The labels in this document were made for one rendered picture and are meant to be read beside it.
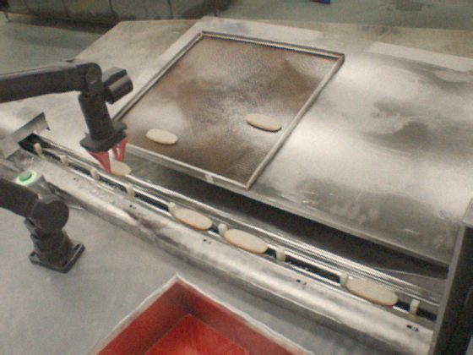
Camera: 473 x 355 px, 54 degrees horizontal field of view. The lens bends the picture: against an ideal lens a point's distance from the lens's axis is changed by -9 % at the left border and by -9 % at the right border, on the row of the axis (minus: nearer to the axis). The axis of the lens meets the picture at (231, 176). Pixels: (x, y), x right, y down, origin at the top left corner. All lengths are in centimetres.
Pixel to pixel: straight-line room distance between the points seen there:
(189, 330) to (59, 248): 36
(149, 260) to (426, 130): 67
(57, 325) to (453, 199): 83
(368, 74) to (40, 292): 95
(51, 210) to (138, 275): 23
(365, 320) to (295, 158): 42
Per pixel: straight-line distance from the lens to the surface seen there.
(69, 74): 101
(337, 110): 120
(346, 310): 88
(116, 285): 105
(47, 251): 113
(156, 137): 126
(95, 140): 112
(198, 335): 92
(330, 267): 95
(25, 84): 97
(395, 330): 86
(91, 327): 101
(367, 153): 109
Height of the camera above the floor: 158
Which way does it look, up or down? 39 degrees down
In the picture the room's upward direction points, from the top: 12 degrees counter-clockwise
